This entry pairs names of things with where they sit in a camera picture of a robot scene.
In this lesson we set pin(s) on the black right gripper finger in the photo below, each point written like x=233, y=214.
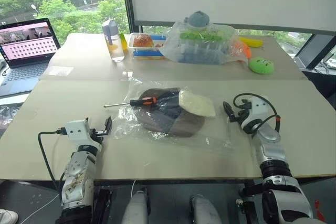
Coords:
x=231, y=117
x=227, y=107

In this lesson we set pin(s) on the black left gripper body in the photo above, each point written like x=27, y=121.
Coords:
x=96, y=134

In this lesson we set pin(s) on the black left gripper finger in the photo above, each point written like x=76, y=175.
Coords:
x=86, y=119
x=108, y=125

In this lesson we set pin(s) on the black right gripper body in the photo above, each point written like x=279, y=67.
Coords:
x=240, y=116

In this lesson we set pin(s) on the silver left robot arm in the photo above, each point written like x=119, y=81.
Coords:
x=77, y=176

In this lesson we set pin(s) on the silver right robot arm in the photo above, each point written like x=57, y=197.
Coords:
x=275, y=161

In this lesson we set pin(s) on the clear plastic bag with items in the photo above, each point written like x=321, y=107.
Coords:
x=131, y=127

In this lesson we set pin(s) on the grey baseball cap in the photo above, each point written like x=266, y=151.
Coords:
x=183, y=127

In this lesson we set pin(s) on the green round plush toy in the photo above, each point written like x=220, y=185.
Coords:
x=261, y=65

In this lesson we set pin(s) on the orange toy carrot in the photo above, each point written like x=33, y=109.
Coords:
x=246, y=49

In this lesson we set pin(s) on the large clear bag of toys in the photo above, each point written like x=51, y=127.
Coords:
x=199, y=48

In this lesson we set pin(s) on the yellow toy banana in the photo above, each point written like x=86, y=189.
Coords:
x=252, y=42

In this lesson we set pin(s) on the clear bottle with grey lid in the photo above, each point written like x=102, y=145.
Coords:
x=114, y=43

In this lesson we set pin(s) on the yellow green toy corn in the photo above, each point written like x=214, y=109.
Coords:
x=123, y=41

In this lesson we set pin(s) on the clear plastic food container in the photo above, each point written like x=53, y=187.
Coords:
x=157, y=48

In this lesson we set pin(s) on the brown bread bun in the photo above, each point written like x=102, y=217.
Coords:
x=143, y=41

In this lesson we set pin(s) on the open grey laptop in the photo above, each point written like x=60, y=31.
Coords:
x=26, y=48

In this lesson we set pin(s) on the dark monitor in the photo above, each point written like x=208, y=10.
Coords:
x=315, y=53

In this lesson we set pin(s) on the white shoe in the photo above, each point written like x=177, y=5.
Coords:
x=8, y=216

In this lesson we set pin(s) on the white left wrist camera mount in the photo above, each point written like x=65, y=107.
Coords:
x=76, y=130

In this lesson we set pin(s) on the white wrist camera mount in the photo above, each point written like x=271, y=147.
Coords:
x=258, y=110
x=76, y=130

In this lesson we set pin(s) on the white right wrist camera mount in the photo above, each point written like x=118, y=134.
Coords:
x=258, y=110

